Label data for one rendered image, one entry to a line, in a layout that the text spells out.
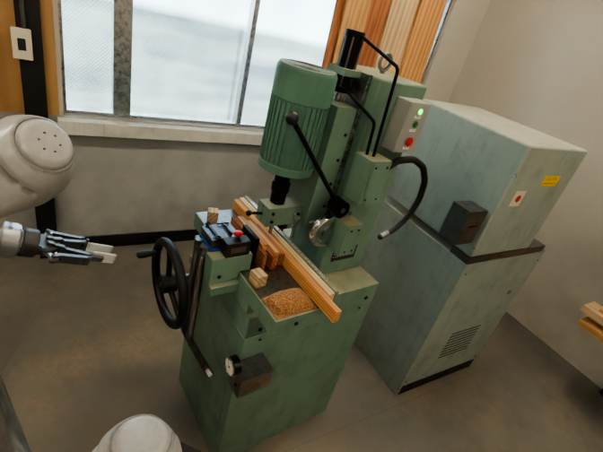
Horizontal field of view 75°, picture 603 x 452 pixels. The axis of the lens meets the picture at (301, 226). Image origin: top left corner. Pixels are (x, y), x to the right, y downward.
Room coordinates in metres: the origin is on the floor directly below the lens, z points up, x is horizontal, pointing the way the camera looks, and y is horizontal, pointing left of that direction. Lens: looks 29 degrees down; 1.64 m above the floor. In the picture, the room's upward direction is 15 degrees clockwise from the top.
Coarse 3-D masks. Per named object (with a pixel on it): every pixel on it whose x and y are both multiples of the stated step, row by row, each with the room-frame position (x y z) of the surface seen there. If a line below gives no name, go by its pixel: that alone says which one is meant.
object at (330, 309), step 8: (232, 208) 1.35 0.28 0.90; (240, 208) 1.31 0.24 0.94; (248, 216) 1.26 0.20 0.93; (288, 256) 1.07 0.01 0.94; (288, 264) 1.05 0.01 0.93; (296, 264) 1.04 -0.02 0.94; (288, 272) 1.04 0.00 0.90; (296, 272) 1.01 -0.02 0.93; (304, 272) 1.01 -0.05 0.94; (296, 280) 1.00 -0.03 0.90; (304, 280) 0.98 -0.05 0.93; (312, 280) 0.98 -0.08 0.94; (304, 288) 0.97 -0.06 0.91; (312, 288) 0.95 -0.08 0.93; (312, 296) 0.94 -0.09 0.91; (320, 296) 0.92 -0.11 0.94; (320, 304) 0.91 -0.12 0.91; (328, 304) 0.89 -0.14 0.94; (328, 312) 0.88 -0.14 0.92; (336, 312) 0.86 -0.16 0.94; (336, 320) 0.87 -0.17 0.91
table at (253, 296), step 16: (240, 272) 0.97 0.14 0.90; (272, 272) 1.02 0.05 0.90; (208, 288) 0.91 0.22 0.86; (224, 288) 0.93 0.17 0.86; (240, 288) 0.95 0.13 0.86; (256, 288) 0.92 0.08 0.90; (272, 288) 0.94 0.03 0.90; (288, 288) 0.96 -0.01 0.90; (256, 304) 0.88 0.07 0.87; (272, 320) 0.81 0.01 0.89; (288, 320) 0.83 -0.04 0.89; (304, 320) 0.87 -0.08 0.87; (320, 320) 0.92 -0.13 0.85; (272, 336) 0.80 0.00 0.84
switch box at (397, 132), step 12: (396, 108) 1.25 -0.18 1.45; (408, 108) 1.22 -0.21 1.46; (420, 108) 1.25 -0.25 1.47; (396, 120) 1.24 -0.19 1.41; (408, 120) 1.23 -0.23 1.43; (420, 120) 1.26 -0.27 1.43; (396, 132) 1.23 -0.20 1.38; (408, 132) 1.24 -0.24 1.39; (420, 132) 1.28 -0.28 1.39; (384, 144) 1.25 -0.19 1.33; (396, 144) 1.22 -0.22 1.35
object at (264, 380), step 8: (240, 360) 0.89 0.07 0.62; (248, 360) 0.90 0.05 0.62; (256, 360) 0.91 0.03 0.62; (264, 360) 0.92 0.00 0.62; (248, 368) 0.87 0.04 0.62; (256, 368) 0.88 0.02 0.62; (264, 368) 0.89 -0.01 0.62; (272, 368) 0.89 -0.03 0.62; (240, 376) 0.83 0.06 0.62; (248, 376) 0.84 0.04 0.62; (256, 376) 0.85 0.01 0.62; (264, 376) 0.86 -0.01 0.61; (232, 384) 0.84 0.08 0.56; (240, 384) 0.81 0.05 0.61; (248, 384) 0.83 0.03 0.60; (256, 384) 0.84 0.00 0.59; (264, 384) 0.87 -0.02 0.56; (240, 392) 0.81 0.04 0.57; (248, 392) 0.83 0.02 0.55
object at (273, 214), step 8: (264, 200) 1.16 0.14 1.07; (288, 200) 1.21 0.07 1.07; (296, 200) 1.22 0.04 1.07; (264, 208) 1.13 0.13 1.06; (272, 208) 1.12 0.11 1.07; (280, 208) 1.14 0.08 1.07; (288, 208) 1.16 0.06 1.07; (296, 208) 1.18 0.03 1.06; (256, 216) 1.15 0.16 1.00; (264, 216) 1.12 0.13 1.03; (272, 216) 1.12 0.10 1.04; (280, 216) 1.14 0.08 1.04; (288, 216) 1.16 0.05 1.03; (264, 224) 1.11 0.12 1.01; (272, 224) 1.12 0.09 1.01; (280, 224) 1.15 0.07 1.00
